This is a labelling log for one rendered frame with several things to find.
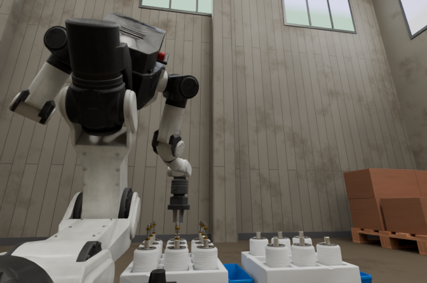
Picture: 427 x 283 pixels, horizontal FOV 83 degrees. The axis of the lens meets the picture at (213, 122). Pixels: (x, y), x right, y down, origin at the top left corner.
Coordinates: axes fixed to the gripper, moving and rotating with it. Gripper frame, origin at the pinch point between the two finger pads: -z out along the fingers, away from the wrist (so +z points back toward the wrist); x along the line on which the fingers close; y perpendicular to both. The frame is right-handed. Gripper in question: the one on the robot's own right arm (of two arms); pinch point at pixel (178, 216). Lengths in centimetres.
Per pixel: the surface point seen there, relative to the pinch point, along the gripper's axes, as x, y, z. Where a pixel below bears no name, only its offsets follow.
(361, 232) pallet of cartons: 96, 232, -23
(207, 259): 25.5, -17.2, -14.5
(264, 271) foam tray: 44.8, -6.1, -18.9
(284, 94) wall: 25, 250, 171
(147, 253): 6.2, -29.7, -12.0
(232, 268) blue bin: 19.6, 23.8, -25.9
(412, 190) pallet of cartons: 155, 245, 22
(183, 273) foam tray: 19.6, -24.5, -18.5
